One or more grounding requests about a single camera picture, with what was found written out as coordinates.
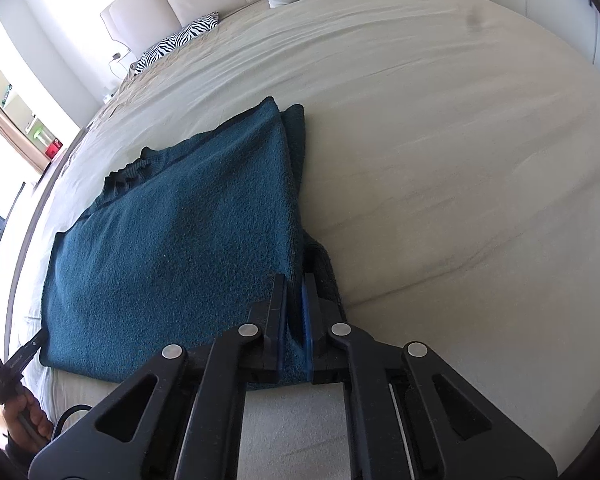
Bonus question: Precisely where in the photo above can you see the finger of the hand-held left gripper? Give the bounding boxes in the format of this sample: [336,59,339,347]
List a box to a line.
[2,330,48,376]

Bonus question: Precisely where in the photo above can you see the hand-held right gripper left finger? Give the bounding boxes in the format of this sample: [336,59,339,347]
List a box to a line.
[30,274,288,480]

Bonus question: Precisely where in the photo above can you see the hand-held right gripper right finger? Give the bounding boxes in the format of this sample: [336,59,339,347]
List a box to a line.
[302,272,558,480]

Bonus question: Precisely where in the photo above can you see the dark green knit sweater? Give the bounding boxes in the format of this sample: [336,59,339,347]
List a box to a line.
[39,96,348,392]

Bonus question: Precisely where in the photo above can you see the person's left hand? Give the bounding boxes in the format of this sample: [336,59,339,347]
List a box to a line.
[2,391,56,453]

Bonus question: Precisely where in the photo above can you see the bed with beige sheet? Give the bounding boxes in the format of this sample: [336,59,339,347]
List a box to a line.
[0,0,600,480]

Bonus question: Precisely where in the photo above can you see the beige curtain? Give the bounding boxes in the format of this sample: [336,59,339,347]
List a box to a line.
[0,80,51,173]

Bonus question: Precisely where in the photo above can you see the zebra print pillow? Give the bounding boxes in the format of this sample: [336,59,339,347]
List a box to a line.
[132,11,220,77]

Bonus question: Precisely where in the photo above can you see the beige padded headboard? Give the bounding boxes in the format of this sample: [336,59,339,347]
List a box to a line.
[100,0,271,67]

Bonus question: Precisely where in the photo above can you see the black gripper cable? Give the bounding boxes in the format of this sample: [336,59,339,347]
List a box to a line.
[54,405,92,437]

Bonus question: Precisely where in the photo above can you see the white wall shelf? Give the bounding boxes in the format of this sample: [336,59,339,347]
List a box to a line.
[0,47,65,161]

